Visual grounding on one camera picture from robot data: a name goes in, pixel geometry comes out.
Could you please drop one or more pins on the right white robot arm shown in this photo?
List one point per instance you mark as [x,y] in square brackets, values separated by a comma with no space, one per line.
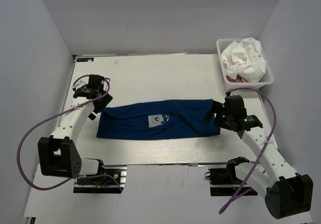
[285,191]

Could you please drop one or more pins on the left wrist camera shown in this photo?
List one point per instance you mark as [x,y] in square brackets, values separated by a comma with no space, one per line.
[79,84]

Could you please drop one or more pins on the white plastic basket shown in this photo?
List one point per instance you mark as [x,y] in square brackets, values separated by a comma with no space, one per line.
[266,79]

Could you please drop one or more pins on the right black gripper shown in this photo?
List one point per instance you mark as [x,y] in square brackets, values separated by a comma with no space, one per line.
[217,107]

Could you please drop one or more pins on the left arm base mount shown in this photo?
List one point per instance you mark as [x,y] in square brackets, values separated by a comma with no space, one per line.
[111,181]

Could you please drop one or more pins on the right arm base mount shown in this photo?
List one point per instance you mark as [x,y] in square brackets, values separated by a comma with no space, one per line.
[221,185]

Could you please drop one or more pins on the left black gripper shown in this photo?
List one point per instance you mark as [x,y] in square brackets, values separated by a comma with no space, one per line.
[106,99]

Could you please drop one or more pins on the white t shirt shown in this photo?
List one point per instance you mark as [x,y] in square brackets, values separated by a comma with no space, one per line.
[245,59]

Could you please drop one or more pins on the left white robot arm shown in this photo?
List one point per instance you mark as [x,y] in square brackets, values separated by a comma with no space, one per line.
[58,154]

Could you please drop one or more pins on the blue t shirt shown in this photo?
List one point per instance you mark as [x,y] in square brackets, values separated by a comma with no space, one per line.
[157,120]

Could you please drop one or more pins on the blue table label sticker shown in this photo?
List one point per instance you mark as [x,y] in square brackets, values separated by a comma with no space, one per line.
[89,59]

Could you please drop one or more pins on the pink t shirt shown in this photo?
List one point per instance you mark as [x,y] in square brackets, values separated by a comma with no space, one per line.
[238,79]

